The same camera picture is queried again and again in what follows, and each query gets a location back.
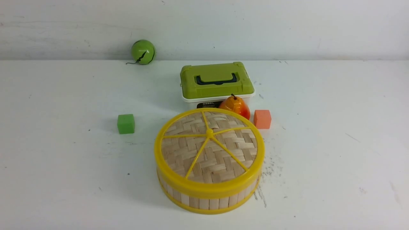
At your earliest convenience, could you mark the bamboo steamer base yellow ring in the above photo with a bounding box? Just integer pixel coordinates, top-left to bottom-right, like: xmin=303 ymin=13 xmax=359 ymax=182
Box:
xmin=157 ymin=172 xmax=261 ymax=215

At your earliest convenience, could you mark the orange toy pear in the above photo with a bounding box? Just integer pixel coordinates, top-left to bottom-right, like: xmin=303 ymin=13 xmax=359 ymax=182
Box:
xmin=219 ymin=94 xmax=251 ymax=120

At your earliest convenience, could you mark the orange cube block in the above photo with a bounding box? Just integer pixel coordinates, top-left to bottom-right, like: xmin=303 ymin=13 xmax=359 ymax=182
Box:
xmin=254 ymin=110 xmax=272 ymax=129

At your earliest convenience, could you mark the yellow rimmed woven steamer lid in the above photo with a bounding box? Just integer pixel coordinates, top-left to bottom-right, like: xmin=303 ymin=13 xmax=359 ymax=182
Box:
xmin=154 ymin=109 xmax=265 ymax=200

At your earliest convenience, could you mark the green ball with black crack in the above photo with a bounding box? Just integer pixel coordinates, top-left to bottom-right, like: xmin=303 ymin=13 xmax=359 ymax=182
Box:
xmin=126 ymin=39 xmax=156 ymax=65

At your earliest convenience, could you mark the green lidded white storage box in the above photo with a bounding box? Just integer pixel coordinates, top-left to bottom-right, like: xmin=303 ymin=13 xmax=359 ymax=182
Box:
xmin=180 ymin=62 xmax=256 ymax=110

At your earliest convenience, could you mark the green cube block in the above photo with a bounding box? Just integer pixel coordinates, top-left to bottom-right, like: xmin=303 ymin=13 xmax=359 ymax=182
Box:
xmin=117 ymin=114 xmax=135 ymax=134

